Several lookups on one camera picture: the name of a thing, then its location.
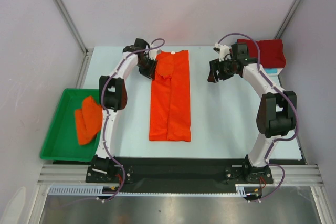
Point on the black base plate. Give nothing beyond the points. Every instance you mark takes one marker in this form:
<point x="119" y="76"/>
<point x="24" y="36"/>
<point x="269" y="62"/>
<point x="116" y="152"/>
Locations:
<point x="182" y="176"/>

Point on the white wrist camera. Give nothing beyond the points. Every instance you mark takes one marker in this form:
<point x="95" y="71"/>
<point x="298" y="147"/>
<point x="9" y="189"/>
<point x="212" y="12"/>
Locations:
<point x="223" y="50"/>
<point x="153" y="51"/>

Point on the orange t shirt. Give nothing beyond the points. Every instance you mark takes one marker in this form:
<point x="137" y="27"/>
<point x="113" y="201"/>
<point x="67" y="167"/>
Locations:
<point x="170" y="111"/>
<point x="88" y="121"/>

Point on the left aluminium corner post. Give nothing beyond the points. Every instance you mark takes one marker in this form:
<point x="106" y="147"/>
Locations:
<point x="71" y="25"/>

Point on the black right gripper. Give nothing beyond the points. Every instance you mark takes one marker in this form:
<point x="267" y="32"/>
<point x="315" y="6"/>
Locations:
<point x="219" y="69"/>

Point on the aluminium front rail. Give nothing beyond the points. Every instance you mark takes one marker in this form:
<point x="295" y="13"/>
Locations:
<point x="296" y="174"/>

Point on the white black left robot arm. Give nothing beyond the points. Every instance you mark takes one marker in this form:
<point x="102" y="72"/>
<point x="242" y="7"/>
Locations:
<point x="115" y="103"/>

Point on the green plastic tray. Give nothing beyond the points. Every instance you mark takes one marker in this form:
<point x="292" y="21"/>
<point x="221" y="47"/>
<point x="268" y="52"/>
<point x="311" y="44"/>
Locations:
<point x="61" y="142"/>

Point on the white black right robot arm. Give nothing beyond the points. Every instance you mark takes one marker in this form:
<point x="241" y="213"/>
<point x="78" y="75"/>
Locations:
<point x="275" y="118"/>

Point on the folded dark red t shirt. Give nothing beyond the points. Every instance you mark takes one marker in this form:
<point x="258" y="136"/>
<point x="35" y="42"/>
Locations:
<point x="271" y="52"/>

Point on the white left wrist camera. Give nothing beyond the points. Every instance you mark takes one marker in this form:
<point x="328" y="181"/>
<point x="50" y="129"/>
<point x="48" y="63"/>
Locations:
<point x="153" y="51"/>

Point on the aluminium corner post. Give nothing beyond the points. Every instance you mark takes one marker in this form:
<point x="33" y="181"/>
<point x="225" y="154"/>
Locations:
<point x="71" y="25"/>
<point x="287" y="19"/>

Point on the grey slotted cable duct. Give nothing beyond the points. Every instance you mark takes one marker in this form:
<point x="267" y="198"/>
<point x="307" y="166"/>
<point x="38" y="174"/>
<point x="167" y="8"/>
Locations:
<point x="102" y="191"/>

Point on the folded turquoise t shirt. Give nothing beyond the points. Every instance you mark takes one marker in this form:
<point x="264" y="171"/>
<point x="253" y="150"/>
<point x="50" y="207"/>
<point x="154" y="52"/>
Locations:
<point x="271" y="71"/>

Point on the right aluminium corner post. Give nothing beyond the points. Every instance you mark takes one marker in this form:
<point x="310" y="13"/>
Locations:
<point x="287" y="19"/>

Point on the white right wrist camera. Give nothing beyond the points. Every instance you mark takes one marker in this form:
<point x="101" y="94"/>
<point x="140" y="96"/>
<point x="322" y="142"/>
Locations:
<point x="223" y="50"/>

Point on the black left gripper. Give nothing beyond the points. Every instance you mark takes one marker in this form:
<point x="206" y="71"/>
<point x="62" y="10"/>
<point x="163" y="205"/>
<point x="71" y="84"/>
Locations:
<point x="150" y="72"/>

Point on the orange t shirt in tray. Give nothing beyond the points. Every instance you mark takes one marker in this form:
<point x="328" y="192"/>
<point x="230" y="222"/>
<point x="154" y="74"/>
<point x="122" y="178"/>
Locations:
<point x="88" y="121"/>

